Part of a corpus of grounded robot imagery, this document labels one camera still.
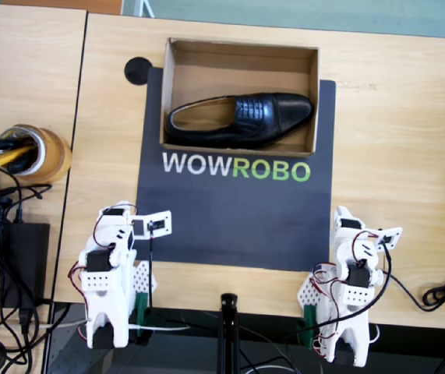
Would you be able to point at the white perforated base plate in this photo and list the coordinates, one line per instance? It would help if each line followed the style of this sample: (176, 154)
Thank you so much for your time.
(146, 276)
(308, 292)

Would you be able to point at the gripper white camera mount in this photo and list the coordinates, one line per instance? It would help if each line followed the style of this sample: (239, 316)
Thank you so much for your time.
(391, 237)
(159, 224)

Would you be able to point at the brown wooden furniture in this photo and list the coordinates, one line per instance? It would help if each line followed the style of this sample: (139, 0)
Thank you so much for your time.
(70, 4)

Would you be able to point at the black leather dress shoe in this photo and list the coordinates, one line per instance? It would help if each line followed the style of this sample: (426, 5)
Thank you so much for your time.
(276, 113)

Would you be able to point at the black power adapter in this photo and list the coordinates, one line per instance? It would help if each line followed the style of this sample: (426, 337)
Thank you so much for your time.
(31, 253)

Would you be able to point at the tan packing tape roll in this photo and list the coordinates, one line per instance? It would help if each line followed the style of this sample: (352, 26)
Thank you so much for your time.
(56, 156)

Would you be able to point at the black perforated metal panel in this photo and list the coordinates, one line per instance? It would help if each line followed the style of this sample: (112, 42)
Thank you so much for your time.
(66, 354)

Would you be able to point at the green table clamp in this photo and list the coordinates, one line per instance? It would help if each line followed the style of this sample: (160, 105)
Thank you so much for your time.
(309, 315)
(141, 305)

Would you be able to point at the black camera stand pole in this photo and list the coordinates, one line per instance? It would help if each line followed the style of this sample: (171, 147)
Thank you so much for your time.
(229, 331)

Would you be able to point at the open cardboard box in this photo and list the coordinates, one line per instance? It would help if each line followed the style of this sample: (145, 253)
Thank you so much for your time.
(241, 74)

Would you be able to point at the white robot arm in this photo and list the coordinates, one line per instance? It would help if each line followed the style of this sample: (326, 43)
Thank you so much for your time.
(358, 296)
(105, 308)

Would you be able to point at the white metal leg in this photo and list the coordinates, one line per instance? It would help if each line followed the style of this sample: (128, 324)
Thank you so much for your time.
(147, 8)

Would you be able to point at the dark mat with WOWROBO print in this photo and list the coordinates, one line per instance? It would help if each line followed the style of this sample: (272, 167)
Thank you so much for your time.
(226, 226)

